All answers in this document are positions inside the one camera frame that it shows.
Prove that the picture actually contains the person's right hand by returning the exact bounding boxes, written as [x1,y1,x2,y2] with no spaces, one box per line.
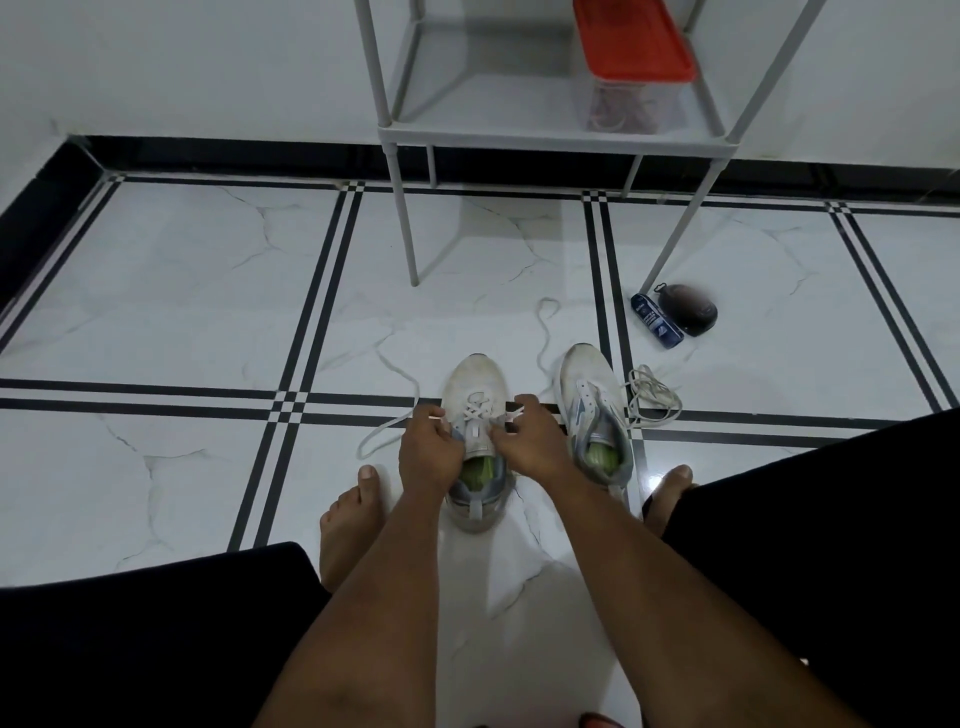
[490,392,577,490]

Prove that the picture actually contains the person's left hand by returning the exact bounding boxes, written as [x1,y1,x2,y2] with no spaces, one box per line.
[396,407,468,502]

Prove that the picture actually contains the white grey sneaker shoe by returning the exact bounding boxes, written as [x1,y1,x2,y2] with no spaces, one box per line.
[437,353,520,536]
[557,342,637,513]

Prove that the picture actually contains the clear box with red lid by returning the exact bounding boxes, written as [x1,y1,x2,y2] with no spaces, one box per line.
[588,86,665,134]

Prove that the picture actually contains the person's left forearm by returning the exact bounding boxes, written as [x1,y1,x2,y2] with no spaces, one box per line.
[251,483,453,728]

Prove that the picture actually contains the person's right forearm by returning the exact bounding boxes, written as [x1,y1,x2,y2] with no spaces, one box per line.
[543,472,873,728]

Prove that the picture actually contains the person's left foot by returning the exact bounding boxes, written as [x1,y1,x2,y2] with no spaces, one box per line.
[319,464,389,595]

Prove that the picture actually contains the person's foot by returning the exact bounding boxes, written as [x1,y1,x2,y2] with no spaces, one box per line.
[319,464,389,595]
[642,464,697,539]

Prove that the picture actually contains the person's right foot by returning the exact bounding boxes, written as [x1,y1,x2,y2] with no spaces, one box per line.
[642,464,697,539]

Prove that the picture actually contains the grey metal shelf rack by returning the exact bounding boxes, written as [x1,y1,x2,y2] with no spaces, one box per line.
[351,0,832,289]

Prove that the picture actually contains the black oval polish bottle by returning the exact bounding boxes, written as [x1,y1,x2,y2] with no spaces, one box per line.
[652,281,721,339]

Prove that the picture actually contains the black shorts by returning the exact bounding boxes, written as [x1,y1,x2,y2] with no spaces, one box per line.
[0,407,960,728]

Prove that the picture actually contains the clear container with red lid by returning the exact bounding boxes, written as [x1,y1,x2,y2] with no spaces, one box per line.
[571,0,700,136]

